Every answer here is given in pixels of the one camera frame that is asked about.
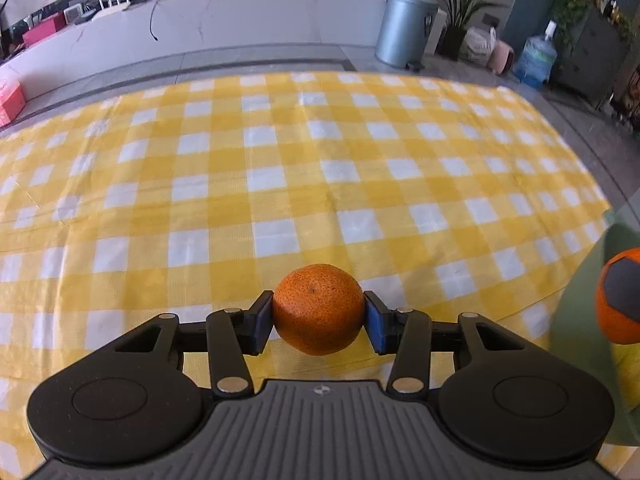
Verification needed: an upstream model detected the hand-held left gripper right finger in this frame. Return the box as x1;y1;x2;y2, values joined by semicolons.
363;290;526;400

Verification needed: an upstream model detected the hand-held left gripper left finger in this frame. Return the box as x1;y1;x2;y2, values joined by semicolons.
114;290;275;400

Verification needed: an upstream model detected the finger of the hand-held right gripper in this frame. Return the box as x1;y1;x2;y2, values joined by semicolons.
604;257;640;319

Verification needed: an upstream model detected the orange tangerine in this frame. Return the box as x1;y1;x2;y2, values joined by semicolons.
272;263;366;356
596;247;640;345

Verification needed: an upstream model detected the green colander bowl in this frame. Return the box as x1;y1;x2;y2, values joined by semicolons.
550;210;640;447

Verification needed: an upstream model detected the yellow checkered tablecloth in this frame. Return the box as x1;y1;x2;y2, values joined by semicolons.
0;71;613;477

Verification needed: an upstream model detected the grey drawer cabinet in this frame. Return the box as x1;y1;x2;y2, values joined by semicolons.
550;5;634;109

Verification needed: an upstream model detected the blue water jug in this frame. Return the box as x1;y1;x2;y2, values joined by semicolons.
514;20;559;91

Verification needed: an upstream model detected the pink space heater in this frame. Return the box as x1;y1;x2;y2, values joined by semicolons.
487;40;516;76

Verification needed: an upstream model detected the white plastic bag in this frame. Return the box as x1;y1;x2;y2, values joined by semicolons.
460;27;497;67

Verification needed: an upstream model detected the silver pedal trash can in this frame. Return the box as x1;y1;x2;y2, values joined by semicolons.
375;0;440;71

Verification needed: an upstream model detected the long-leaved potted plant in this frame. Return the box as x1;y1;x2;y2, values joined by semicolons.
427;0;517;61

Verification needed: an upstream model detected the white marble tv console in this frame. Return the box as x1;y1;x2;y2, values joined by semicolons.
0;0;402;127

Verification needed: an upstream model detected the pink checkered box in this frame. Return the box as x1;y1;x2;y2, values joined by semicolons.
0;77;27;129

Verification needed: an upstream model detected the pink rectangular box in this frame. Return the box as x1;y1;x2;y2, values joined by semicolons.
22;12;67;47

